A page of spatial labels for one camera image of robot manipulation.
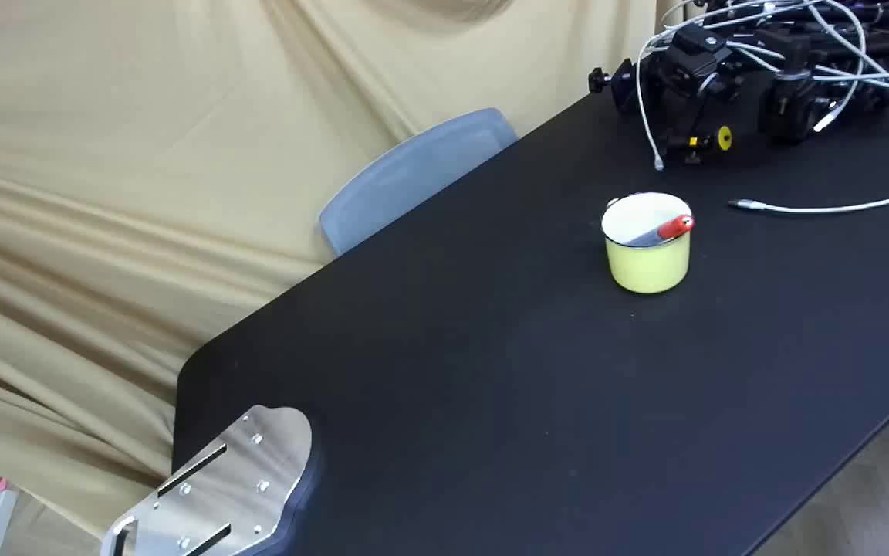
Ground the red object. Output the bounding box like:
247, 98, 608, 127
624, 212, 697, 249

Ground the light blue chair backrest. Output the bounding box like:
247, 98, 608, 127
319, 104, 522, 258

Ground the silver metal mounting plate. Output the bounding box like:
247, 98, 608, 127
99, 400, 316, 556

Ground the beige cloth backdrop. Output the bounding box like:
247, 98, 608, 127
0, 0, 697, 542

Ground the thin white cable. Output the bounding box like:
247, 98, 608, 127
630, 28, 736, 174

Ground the black camera rig yellow knob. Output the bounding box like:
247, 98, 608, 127
585, 14, 889, 168

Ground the white usb cable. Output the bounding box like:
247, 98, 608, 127
728, 178, 889, 220

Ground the white cable bundle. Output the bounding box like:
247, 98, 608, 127
710, 0, 889, 135

